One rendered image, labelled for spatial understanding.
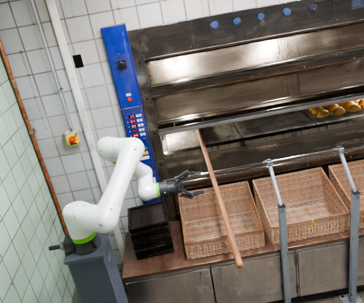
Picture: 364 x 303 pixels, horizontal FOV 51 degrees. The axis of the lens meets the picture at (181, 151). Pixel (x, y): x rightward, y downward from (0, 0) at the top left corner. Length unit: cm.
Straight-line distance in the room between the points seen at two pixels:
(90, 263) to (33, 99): 129
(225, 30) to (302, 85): 68
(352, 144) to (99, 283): 212
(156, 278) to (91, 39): 167
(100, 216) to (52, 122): 119
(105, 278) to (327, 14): 215
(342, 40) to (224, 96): 88
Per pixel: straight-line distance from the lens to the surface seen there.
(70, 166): 295
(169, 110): 273
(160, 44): 264
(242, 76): 274
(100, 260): 201
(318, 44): 286
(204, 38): 266
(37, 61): 275
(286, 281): 290
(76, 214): 190
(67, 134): 277
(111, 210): 184
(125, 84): 265
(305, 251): 286
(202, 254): 278
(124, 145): 198
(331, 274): 308
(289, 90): 285
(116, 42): 260
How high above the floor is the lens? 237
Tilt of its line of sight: 25 degrees down
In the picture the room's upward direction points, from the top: 10 degrees counter-clockwise
